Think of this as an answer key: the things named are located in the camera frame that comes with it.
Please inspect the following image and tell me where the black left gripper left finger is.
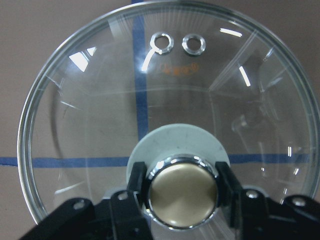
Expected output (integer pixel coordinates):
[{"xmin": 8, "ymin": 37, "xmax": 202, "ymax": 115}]
[{"xmin": 22, "ymin": 162, "xmax": 153, "ymax": 240}]

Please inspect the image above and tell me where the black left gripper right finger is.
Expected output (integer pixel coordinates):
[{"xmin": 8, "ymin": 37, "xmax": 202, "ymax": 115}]
[{"xmin": 215, "ymin": 161, "xmax": 320, "ymax": 240}]

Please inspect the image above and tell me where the glass pot lid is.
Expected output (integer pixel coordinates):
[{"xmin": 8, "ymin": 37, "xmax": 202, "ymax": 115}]
[{"xmin": 17, "ymin": 0, "xmax": 320, "ymax": 223}]

